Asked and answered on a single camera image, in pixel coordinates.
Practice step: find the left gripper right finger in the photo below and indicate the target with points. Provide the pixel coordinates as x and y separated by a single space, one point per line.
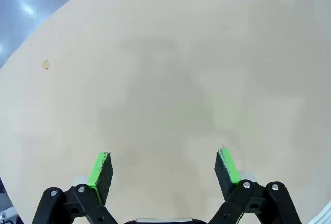
227 177

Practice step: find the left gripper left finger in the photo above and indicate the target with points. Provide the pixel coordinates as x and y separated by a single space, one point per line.
98 180

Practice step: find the white aluminium table frame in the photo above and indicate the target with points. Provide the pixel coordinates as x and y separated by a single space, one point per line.
323 213

